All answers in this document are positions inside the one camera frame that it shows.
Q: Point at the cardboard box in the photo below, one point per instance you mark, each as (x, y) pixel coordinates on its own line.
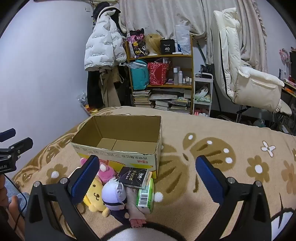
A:
(129, 160)

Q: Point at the floral curtain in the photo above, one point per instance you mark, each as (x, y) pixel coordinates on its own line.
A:
(161, 14)

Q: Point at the white padded chair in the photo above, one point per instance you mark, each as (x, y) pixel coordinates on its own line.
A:
(231, 58)

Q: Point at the pile of magazines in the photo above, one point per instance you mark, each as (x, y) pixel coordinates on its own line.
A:
(171, 103)

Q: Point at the row of cosmetic bottles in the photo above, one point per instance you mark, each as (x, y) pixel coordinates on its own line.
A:
(177, 75)

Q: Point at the stack of books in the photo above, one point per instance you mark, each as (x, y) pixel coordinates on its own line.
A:
(141, 98)

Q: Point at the red patterned bag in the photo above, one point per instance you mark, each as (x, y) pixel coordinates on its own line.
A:
(158, 74)

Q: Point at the pink desk fan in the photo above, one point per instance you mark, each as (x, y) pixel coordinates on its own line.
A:
(285, 54)

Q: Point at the black coat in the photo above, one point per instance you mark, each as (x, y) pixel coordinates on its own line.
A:
(93, 88)

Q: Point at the white patterned floor bag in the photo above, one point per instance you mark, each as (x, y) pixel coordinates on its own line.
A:
(83, 98)

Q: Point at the black pink patterned bag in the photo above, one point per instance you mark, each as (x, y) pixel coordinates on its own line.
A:
(136, 42)

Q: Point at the blonde wig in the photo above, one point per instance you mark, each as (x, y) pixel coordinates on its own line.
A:
(153, 44)

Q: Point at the white puffer jacket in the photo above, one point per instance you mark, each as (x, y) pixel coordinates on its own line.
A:
(101, 41)

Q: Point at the yellow plush dog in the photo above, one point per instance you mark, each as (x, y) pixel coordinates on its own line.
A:
(94, 194)

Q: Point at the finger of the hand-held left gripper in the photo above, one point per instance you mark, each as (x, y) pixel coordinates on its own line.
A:
(8, 134)
(22, 144)

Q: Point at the black tissue pack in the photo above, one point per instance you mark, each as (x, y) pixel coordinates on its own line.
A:
(131, 176)

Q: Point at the person's leg in jeans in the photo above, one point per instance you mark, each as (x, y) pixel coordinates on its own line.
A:
(16, 192)

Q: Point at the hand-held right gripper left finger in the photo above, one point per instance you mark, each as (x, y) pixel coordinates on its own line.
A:
(84, 178)

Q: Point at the beige coat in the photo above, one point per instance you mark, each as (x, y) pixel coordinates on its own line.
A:
(111, 88)

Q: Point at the green tissue pack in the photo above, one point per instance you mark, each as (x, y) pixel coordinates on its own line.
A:
(144, 197)

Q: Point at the small black box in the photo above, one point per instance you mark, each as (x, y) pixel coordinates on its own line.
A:
(166, 47)

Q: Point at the white-haired plush doll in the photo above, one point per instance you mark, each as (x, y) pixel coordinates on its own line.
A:
(112, 191)

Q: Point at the beige printed blanket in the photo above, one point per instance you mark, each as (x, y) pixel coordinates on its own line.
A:
(208, 143)

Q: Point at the pink plush toy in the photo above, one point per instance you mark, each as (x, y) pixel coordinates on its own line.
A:
(106, 172)

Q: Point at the white plastic bag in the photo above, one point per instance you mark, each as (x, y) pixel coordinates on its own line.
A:
(183, 39)

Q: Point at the wooden shelf unit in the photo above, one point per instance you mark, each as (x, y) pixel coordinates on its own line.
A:
(171, 86)

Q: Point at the teal shopping bag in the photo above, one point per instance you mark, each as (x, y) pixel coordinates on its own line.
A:
(140, 76)

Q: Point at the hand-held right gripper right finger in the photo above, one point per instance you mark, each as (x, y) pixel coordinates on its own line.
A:
(209, 178)

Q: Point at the white storage cart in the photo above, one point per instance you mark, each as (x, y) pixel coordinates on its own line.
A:
(202, 95)

